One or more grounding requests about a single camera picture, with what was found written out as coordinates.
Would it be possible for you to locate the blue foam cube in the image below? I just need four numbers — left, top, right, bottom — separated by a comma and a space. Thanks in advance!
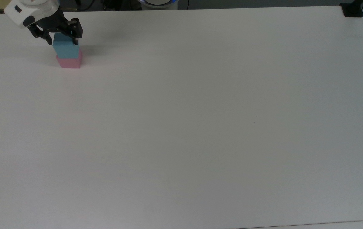
52, 33, 80, 59

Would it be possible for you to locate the pink foam cube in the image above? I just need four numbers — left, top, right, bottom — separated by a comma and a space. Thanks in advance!
56, 48, 83, 69

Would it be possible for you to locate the black corner mount base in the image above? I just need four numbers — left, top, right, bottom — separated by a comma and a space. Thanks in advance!
340, 0, 363, 18

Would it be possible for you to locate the black background cable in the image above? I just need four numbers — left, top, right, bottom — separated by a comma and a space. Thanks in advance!
74, 0, 99, 10

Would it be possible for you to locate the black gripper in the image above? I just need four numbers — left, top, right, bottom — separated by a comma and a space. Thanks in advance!
27, 8, 84, 46

